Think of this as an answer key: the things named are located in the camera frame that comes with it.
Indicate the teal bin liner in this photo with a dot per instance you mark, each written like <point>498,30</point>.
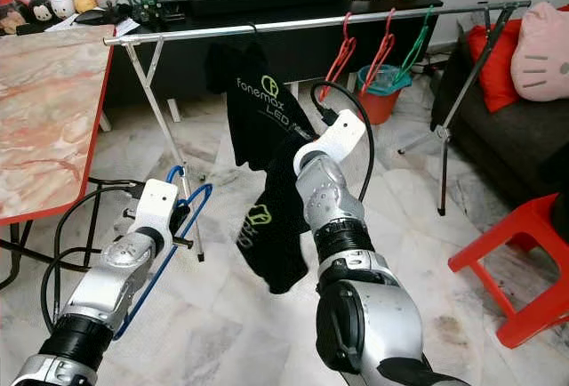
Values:
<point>382,79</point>

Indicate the black desk tray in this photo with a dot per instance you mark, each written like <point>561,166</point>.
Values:
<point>173,12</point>

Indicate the red plastic hanger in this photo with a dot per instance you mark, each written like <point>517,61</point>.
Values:
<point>340,61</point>
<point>380,48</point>

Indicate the red cushion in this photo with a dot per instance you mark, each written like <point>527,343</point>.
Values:
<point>493,66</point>

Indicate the black printed t-shirt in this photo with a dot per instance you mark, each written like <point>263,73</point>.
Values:
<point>253,119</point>
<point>276,244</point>

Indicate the blue plastic hanger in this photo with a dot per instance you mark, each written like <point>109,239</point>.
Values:
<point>188,226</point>

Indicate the pink cat face pillow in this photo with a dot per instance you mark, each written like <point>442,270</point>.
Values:
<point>542,52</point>

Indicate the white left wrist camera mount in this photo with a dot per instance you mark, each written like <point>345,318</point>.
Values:
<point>156,208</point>

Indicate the black mouse plush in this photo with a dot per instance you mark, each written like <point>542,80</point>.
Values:
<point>41,12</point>

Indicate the dark brown sofa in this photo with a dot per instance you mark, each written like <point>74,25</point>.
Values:
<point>498,150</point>

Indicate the red plastic stool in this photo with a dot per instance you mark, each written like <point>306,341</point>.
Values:
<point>524,235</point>

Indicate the silver clothes rack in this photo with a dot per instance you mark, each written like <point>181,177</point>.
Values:
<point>320,21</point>

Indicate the white round plush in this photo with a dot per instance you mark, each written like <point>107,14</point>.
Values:
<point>64,6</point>

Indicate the orange round plush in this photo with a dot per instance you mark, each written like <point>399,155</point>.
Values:
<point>86,3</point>

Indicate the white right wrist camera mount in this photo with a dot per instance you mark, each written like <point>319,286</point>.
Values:
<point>338,137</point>

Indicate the black TV console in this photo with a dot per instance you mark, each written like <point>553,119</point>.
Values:
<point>187,70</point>

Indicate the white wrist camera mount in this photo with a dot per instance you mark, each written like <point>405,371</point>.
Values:
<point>156,208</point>
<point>338,137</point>

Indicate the black wallet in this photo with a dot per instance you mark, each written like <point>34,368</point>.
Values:
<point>98,17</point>

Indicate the green plastic hanger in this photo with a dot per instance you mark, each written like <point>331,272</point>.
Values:
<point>413,46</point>

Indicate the black garment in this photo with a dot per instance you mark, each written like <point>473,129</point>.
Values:
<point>558,190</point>

